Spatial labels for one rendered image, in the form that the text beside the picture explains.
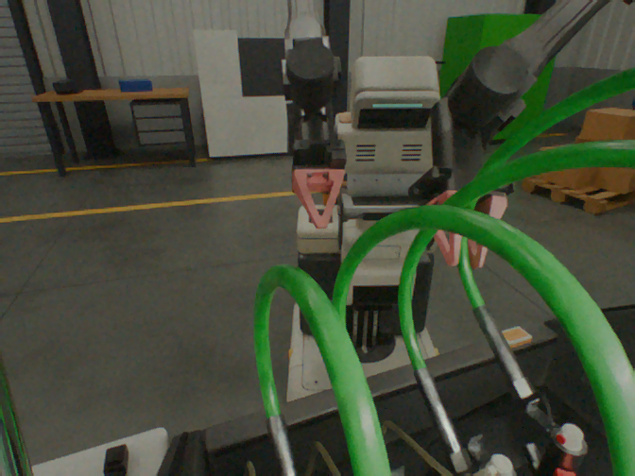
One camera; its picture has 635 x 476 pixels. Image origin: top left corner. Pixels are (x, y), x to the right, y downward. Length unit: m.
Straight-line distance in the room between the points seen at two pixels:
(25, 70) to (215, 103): 2.53
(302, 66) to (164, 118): 4.73
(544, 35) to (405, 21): 6.60
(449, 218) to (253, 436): 0.45
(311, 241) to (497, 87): 1.11
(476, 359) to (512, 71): 0.45
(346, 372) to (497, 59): 0.38
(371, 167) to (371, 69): 0.25
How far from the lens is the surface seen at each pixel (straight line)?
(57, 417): 2.13
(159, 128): 5.23
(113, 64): 6.52
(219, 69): 5.37
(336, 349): 0.16
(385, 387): 0.64
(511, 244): 0.18
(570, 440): 0.44
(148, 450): 0.57
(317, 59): 0.52
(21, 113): 6.83
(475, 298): 0.47
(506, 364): 0.46
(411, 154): 1.12
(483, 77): 0.45
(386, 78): 1.03
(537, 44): 0.63
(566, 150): 0.26
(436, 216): 0.21
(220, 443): 0.59
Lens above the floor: 1.42
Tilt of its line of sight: 27 degrees down
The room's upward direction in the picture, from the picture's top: straight up
